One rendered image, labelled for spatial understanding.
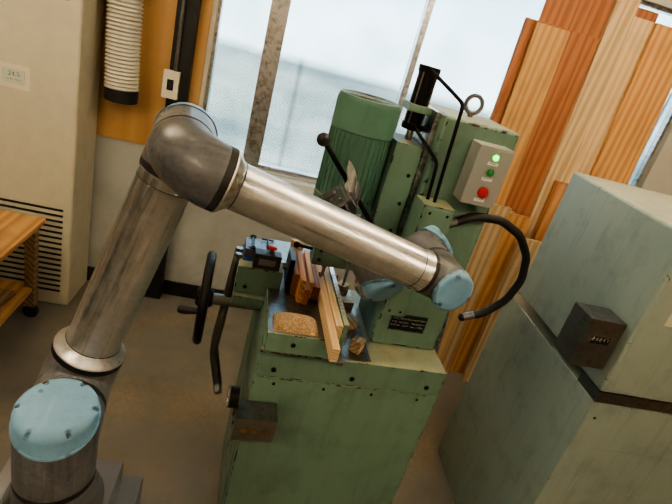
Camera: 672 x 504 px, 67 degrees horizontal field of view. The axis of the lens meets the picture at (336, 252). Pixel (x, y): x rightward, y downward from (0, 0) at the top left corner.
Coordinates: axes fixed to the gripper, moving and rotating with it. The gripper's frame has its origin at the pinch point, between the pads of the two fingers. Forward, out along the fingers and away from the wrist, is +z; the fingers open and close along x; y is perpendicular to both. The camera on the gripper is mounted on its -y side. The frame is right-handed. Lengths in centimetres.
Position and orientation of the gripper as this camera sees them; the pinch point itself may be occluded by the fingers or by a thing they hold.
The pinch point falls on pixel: (324, 175)
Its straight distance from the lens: 133.5
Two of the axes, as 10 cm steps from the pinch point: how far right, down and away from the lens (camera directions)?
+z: -4.1, -8.2, 4.0
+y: -2.8, -3.0, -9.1
